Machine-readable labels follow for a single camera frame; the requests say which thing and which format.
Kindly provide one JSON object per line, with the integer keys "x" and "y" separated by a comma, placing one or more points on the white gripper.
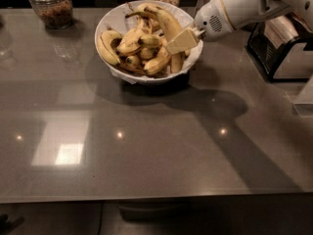
{"x": 210, "y": 20}

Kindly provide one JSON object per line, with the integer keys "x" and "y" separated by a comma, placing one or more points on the long yellow banana front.
{"x": 168, "y": 24}

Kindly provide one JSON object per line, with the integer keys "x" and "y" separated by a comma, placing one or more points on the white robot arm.
{"x": 302, "y": 7}

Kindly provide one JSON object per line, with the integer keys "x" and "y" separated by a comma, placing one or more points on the small banana middle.
{"x": 150, "y": 41}

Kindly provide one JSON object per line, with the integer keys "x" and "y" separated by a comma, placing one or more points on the small banana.
{"x": 106, "y": 55}
{"x": 133, "y": 61}
{"x": 129, "y": 44}
{"x": 108, "y": 37}
{"x": 157, "y": 63}
{"x": 150, "y": 41}

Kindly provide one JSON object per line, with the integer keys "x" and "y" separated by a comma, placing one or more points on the small banana bottom right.
{"x": 157, "y": 63}

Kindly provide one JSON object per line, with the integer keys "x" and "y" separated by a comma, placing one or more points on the white bowl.
{"x": 111, "y": 29}

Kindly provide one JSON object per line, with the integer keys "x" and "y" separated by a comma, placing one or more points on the small banana centre top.
{"x": 129, "y": 44}

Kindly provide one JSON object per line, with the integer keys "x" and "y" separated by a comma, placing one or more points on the small banana bottom centre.
{"x": 133, "y": 61}

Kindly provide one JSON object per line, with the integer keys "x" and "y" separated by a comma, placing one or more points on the small banana left inner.
{"x": 108, "y": 37}

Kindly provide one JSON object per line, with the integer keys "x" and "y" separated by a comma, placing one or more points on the small banana far left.
{"x": 106, "y": 55}

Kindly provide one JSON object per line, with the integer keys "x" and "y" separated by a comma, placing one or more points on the glass jar with granola left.
{"x": 54, "y": 14}

